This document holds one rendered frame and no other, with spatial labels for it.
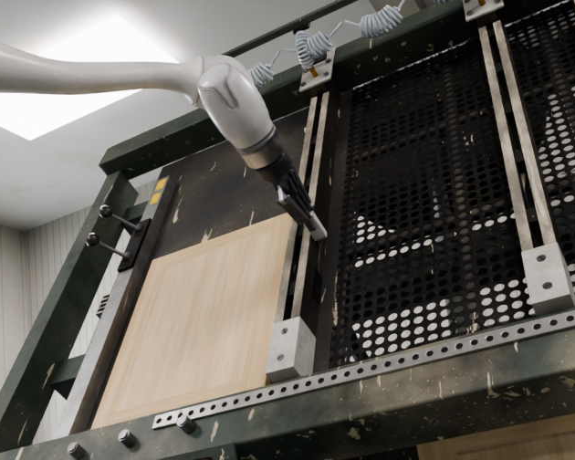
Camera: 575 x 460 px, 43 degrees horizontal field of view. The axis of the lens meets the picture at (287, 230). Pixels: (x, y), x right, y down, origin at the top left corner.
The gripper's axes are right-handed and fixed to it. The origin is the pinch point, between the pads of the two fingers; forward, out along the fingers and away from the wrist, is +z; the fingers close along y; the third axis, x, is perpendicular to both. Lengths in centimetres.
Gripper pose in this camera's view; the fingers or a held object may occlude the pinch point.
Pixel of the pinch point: (314, 225)
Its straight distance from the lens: 161.2
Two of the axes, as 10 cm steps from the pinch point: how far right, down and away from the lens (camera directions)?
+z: 4.8, 7.0, 5.3
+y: 1.1, -6.5, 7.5
